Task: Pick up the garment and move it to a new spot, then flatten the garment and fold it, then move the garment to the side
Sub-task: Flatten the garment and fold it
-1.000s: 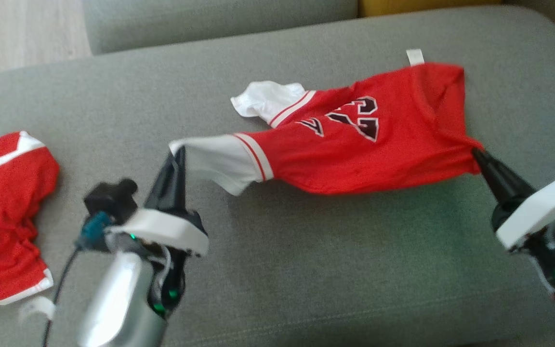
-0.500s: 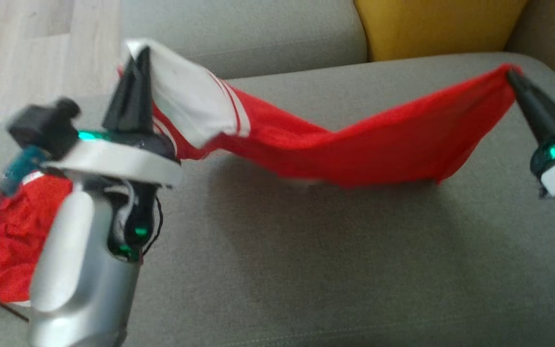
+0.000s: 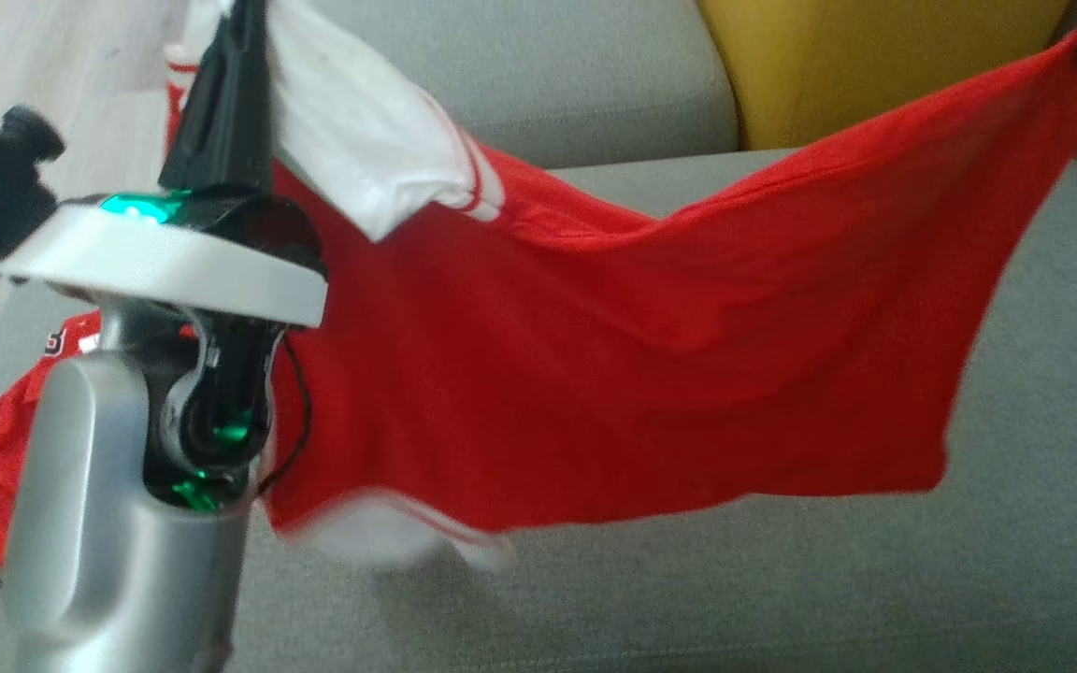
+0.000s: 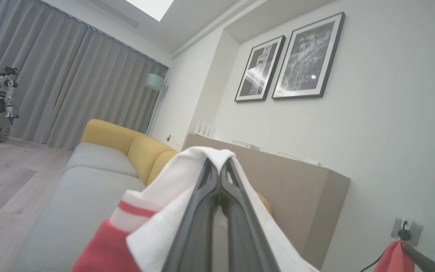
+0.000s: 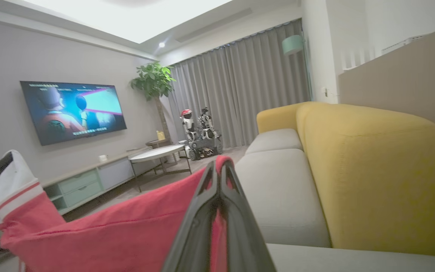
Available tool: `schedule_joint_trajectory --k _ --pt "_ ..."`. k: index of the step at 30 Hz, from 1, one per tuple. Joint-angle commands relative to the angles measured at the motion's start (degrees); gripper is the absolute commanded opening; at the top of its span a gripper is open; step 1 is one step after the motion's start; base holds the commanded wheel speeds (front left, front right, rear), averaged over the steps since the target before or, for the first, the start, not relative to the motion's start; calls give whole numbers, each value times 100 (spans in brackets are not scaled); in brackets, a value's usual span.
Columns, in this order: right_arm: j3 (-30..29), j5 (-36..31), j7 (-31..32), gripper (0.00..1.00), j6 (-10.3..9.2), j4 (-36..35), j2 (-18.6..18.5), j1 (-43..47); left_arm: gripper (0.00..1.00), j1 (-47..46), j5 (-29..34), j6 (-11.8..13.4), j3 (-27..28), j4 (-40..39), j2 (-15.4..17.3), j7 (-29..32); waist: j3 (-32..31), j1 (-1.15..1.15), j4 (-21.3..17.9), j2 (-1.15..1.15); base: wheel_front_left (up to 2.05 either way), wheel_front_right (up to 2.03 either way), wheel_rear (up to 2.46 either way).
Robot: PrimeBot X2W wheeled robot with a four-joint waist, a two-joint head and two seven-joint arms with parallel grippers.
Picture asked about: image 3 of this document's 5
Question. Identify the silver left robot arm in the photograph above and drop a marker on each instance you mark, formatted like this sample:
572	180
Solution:
80	523

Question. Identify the red and white shorts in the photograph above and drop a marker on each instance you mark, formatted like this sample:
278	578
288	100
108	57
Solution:
595	374

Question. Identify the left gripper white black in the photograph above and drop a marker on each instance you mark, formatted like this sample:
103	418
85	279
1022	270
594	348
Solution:
174	262

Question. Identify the yellow sofa backrest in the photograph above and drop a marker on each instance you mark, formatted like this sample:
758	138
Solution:
828	65

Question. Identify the grey sofa seat cushion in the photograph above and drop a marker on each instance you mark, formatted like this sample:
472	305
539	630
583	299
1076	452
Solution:
595	75

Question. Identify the large grey sofa seat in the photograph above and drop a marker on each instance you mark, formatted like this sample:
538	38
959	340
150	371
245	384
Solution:
782	598

